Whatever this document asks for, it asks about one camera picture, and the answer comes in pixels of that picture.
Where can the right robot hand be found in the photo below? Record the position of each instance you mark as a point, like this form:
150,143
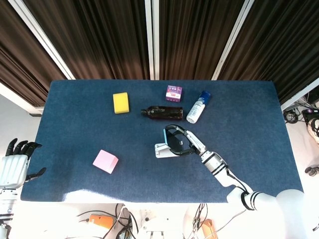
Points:
185,143

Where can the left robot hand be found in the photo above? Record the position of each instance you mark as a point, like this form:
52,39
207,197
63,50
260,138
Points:
12,168

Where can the black smartphone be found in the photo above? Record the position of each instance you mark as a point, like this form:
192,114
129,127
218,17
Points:
177,142

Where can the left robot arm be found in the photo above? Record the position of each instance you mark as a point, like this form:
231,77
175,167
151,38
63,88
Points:
6,211

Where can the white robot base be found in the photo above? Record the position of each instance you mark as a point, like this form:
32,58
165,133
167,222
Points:
155,224

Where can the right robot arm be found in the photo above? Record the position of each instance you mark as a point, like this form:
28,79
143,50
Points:
249,194

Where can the white phone stand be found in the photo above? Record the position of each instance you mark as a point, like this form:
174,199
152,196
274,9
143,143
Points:
163,152

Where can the dark brown plastic bottle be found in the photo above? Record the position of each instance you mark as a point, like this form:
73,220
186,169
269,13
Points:
163,112

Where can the white bottle with blue cap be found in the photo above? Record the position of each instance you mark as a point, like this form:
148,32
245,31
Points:
198,107

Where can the small purple box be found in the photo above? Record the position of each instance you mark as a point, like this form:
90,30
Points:
174,93

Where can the blue table cloth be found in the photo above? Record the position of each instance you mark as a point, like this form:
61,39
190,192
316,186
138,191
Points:
124,139

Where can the yellow sponge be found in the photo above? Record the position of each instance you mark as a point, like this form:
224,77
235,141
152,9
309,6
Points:
121,102

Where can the pink cube block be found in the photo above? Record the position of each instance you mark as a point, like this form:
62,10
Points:
105,161

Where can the wooden block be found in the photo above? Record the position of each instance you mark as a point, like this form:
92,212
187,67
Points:
208,229

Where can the orange power strip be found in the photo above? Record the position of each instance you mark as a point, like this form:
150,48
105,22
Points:
101,220

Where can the black device with purple button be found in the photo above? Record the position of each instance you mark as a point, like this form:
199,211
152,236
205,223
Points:
310,113

